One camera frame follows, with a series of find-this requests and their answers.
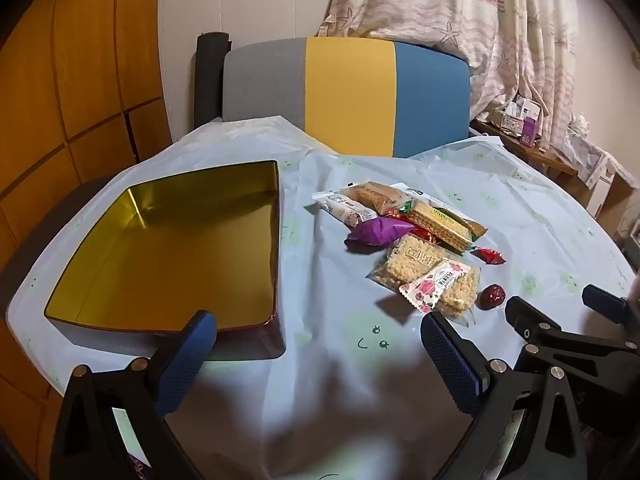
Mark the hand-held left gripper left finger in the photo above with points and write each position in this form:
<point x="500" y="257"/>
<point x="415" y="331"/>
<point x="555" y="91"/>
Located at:
<point x="185" y="360"/>

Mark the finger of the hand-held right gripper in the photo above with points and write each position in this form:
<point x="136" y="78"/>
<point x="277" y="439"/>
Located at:
<point x="605" y="304"/>
<point x="532" y="320"/>

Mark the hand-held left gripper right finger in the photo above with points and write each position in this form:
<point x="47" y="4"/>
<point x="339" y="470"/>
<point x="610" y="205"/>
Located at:
<point x="452" y="365"/>

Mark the red candy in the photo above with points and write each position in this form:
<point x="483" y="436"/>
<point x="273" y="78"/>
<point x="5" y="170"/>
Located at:
<point x="490" y="256"/>

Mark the gold-lined tin box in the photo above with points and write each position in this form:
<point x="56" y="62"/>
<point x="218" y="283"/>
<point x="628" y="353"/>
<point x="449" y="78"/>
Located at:
<point x="175" y="260"/>

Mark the green-edged cracker packet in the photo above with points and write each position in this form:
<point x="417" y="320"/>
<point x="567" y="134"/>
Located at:
<point x="437" y="225"/>

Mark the orange cake packet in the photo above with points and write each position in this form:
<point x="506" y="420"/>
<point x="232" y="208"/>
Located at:
<point x="375" y="197"/>

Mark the red date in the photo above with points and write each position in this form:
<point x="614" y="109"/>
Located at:
<point x="494" y="297"/>

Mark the pink flower packet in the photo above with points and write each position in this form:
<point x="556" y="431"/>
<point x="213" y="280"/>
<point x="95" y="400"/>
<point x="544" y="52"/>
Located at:
<point x="430" y="290"/>

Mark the clear crispy noodle packet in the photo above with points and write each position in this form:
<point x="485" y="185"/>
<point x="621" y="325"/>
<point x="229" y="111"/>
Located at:
<point x="410" y="260"/>

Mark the white smiley plastic tablecloth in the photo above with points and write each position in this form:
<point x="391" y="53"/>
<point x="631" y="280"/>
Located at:
<point x="525" y="200"/>

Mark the white printed paper bag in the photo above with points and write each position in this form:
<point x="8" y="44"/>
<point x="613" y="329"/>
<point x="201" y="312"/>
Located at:
<point x="597" y="160"/>

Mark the purple snack packet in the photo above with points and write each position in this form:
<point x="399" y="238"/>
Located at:
<point x="377" y="232"/>

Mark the wooden side table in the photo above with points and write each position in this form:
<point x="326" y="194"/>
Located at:
<point x="555" y="160"/>

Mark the small purple box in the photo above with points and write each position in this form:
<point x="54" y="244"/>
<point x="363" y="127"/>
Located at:
<point x="530" y="132"/>

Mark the white biscuit packet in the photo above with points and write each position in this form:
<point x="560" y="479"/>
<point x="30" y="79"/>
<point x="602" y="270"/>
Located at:
<point x="345" y="210"/>

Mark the small white box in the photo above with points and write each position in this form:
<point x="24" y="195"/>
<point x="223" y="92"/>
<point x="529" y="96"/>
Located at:
<point x="530" y="107"/>

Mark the black rolled mat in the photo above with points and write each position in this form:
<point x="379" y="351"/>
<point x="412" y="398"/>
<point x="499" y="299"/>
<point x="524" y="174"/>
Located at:
<point x="207" y="80"/>

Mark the grey yellow blue chair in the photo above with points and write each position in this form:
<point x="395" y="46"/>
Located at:
<point x="350" y="95"/>

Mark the orange wooden wardrobe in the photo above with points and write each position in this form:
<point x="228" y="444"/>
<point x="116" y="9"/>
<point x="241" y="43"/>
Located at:
<point x="75" y="60"/>

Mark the printed beige curtain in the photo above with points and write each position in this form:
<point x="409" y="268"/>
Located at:
<point x="450" y="5"/>

